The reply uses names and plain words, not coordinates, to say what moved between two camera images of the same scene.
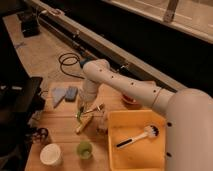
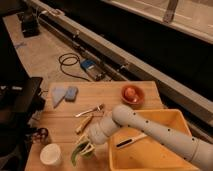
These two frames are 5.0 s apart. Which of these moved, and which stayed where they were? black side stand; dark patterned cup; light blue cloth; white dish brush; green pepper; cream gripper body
Moved: green pepper; cream gripper body
Stayed: light blue cloth; black side stand; dark patterned cup; white dish brush
